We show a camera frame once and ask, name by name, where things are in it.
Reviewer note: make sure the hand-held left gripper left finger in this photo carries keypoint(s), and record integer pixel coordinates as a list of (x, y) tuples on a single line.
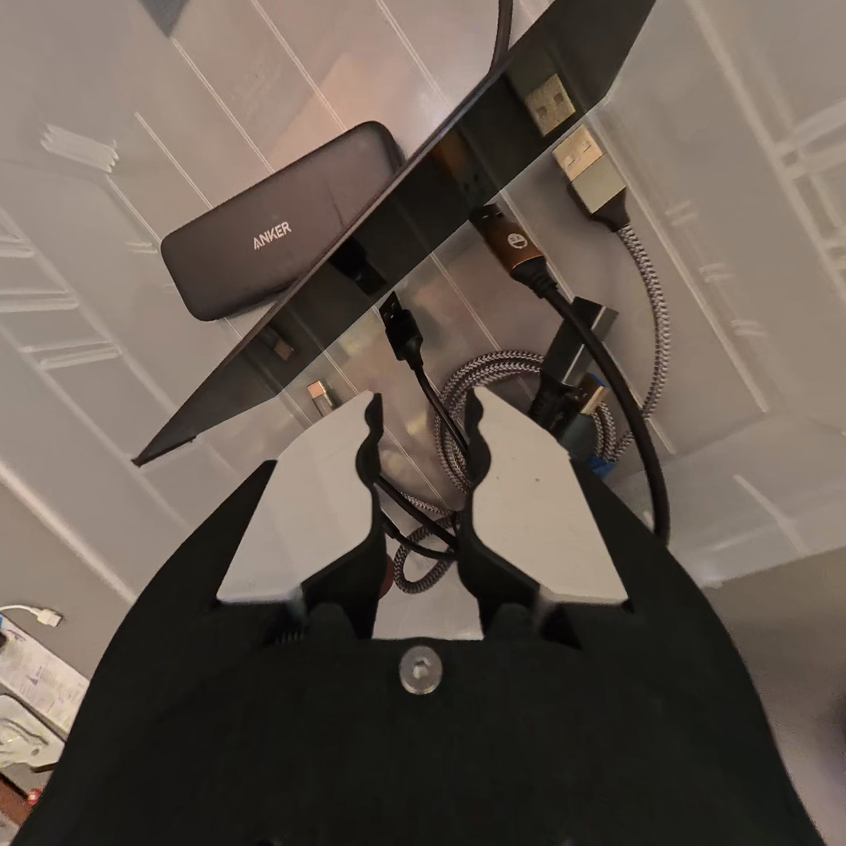
[(298, 529)]

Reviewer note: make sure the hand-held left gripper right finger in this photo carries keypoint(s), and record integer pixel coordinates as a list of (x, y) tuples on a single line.
[(549, 529)]

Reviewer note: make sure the slim black usb hub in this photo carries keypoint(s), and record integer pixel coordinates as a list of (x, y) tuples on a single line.
[(278, 225)]

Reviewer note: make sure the clear plastic bin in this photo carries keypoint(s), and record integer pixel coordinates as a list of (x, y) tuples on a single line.
[(740, 265)]

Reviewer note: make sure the black bin divider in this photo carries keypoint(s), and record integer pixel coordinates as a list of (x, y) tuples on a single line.
[(397, 251)]

